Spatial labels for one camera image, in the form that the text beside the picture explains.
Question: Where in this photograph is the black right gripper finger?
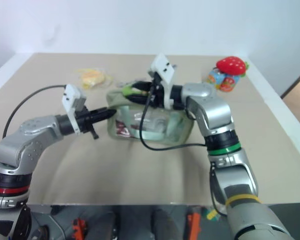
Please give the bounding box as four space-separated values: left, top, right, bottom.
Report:
126 93 151 106
132 81 155 93

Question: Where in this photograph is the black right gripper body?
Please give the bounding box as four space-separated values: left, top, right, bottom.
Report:
147 76 170 109

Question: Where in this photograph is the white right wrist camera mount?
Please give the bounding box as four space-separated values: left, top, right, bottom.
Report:
147 52 179 110

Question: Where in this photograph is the green transparent zip pouch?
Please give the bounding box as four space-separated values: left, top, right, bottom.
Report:
106 87 196 146

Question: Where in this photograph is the yellow snack in plastic bag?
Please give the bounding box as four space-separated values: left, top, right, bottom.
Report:
73 67 114 90

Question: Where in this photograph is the green plush keychain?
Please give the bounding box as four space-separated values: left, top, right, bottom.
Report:
121 83 151 98

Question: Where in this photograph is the red strawberry plush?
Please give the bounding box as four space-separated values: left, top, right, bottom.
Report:
215 56 250 79

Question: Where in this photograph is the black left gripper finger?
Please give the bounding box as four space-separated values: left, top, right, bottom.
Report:
89 106 116 118
91 112 115 124

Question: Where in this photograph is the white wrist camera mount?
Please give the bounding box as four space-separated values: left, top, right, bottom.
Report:
147 52 179 110
61 83 88 135

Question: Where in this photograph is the dark red packet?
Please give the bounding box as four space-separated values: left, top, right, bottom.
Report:
114 119 131 138

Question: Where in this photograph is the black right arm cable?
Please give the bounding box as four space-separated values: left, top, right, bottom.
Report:
139 84 228 218

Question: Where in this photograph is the yellow green small object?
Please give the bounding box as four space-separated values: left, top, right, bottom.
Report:
205 208 218 221

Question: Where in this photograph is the orange and black tool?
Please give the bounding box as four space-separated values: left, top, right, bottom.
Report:
71 217 88 240
186 206 202 240

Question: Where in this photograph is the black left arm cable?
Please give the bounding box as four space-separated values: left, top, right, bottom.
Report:
2 84 67 140

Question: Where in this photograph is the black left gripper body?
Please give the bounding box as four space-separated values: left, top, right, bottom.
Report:
75 105 100 141

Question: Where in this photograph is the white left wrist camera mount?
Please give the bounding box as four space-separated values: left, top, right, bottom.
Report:
61 83 88 135

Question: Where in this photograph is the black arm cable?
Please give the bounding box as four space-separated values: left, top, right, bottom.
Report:
139 84 228 218
2 84 67 140

